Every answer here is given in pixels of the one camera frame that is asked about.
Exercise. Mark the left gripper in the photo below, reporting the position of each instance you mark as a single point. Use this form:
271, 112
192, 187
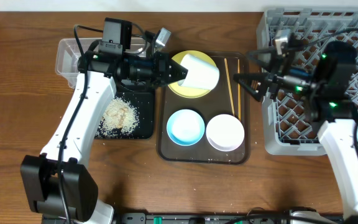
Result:
161, 69

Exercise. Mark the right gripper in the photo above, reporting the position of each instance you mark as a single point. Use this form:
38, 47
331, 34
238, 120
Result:
270, 80

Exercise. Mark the white cup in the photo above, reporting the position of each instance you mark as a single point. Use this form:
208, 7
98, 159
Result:
201, 74

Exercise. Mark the light blue bowl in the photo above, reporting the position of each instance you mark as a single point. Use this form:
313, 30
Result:
185, 127

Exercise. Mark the white pink bowl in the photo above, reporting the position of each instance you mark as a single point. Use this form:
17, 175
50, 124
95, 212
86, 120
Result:
225, 132

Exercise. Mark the rice food waste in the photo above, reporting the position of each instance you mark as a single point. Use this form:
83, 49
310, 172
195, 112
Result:
119, 119

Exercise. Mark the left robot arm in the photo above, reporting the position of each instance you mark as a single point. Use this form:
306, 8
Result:
57, 182

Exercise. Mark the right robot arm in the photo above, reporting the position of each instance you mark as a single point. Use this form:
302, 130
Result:
331, 113

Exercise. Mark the black waste tray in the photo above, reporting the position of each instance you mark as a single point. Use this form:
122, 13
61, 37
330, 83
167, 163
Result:
144, 102

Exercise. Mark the grey dishwasher rack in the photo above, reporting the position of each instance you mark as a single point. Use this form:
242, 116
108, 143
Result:
286, 131

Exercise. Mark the right wooden chopstick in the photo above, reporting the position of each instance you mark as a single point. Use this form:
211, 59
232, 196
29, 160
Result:
238, 92

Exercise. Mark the wooden chopstick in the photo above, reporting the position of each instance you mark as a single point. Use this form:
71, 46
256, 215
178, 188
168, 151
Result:
238, 92
229, 86

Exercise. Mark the yellow plate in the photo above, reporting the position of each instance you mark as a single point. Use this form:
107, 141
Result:
188, 92

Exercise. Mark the brown serving tray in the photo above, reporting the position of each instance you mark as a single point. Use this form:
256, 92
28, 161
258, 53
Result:
214, 103

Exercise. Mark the left wooden chopstick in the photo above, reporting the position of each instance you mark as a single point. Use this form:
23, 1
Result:
229, 86

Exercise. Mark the clear plastic bin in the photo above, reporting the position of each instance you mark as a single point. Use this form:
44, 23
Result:
68, 54

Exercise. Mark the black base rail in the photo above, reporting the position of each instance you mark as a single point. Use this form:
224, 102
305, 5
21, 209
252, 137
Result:
141, 218

